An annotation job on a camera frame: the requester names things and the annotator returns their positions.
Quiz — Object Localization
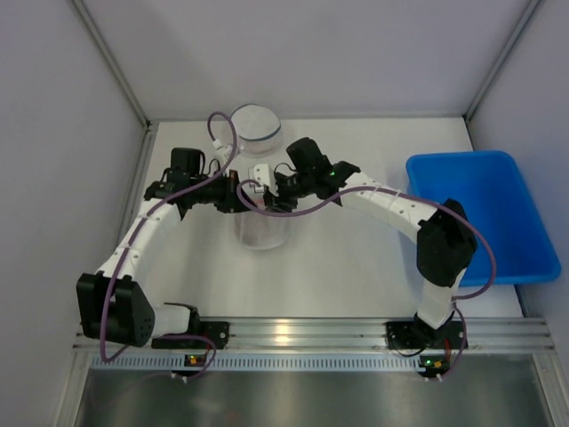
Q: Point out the pink trimmed mesh laundry bag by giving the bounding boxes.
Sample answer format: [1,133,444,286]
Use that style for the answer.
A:
[233,211,290,251]

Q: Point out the red bra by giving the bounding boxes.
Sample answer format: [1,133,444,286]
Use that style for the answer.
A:
[238,213,281,249]

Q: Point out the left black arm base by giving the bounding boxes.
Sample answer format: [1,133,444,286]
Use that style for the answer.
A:
[150,320,230,350]

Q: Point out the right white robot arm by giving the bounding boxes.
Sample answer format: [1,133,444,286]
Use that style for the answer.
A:
[253,137,477,330]

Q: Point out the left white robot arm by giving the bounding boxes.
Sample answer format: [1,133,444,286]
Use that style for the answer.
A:
[76,148,245,347]

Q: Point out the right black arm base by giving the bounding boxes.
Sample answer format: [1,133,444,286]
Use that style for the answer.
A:
[386,311,469,355]

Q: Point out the blue plastic bin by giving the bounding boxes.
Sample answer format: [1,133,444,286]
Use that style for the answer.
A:
[405,150,561,285]

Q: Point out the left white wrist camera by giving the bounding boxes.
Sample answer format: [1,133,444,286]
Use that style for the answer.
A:
[212,139,239,165]

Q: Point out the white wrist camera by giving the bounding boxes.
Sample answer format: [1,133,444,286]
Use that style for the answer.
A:
[212,139,239,165]
[248,164,278,196]

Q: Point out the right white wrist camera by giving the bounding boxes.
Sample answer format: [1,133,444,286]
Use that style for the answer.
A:
[248,164,278,196]

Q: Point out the aluminium front rail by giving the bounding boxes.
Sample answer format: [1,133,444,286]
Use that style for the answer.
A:
[73,316,557,353]

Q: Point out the left aluminium frame post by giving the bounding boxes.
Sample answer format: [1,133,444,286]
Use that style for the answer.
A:
[68,0,151,128]

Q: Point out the aluminium frame post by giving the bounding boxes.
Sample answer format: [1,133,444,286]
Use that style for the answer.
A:
[462,0,545,125]
[68,0,151,128]

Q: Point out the slotted grey cable duct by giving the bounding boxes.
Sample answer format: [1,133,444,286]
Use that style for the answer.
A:
[91,353,445,373]

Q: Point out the right aluminium frame post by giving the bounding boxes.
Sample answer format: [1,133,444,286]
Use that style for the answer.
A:
[462,0,545,125]

